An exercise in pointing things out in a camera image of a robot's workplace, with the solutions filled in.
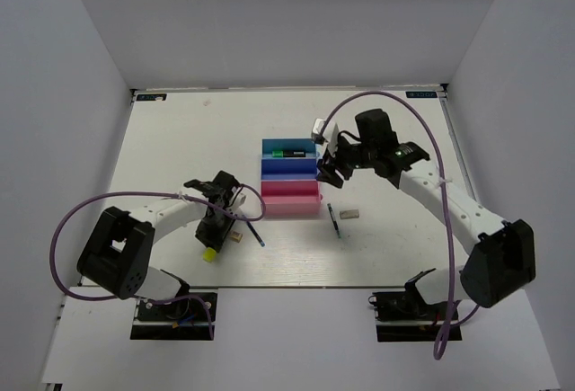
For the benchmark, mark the blue ink pen refill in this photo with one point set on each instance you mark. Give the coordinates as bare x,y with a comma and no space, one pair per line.
254,232

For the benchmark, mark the light blue drawer container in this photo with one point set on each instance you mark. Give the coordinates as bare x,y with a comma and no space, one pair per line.
303,144

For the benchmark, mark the left blue corner label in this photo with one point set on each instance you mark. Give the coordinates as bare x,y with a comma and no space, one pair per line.
151,97

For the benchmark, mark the blue corner label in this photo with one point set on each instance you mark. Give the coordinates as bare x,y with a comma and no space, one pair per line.
151,97
421,94

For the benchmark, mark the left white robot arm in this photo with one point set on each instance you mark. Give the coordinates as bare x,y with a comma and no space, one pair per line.
118,251

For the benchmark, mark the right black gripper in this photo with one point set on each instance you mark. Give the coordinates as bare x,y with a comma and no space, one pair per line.
328,172

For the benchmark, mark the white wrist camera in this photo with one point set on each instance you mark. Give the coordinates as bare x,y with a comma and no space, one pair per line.
326,135
236,202

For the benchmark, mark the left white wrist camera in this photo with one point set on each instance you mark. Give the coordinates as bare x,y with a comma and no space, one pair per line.
236,202

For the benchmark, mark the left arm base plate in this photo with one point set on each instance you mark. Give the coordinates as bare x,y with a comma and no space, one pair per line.
186,321

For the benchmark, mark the green ink pen refill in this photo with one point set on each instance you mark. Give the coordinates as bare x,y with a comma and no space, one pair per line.
334,221

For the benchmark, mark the dark blue drawer container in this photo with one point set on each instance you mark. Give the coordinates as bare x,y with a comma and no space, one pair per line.
288,169

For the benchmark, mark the right blue corner label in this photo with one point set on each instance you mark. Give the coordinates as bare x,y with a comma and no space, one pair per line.
421,94

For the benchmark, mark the small tan eraser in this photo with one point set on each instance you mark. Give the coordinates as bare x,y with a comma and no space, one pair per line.
235,236

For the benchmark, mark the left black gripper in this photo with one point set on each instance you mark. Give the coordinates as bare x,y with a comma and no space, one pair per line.
216,237

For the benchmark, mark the white eraser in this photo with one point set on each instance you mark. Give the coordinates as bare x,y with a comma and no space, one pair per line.
349,214

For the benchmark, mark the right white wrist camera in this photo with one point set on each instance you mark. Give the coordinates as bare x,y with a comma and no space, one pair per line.
326,135

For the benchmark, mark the yellow cap black highlighter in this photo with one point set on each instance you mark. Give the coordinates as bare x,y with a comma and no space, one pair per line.
209,255

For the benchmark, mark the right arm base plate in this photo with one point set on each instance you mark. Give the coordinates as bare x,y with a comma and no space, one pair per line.
398,320

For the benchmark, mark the pink drawer container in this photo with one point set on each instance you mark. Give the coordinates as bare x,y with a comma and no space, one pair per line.
291,198

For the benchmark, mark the green cap black highlighter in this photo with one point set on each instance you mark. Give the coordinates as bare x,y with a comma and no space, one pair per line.
288,154

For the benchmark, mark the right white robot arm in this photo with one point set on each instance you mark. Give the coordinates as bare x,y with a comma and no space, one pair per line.
501,254

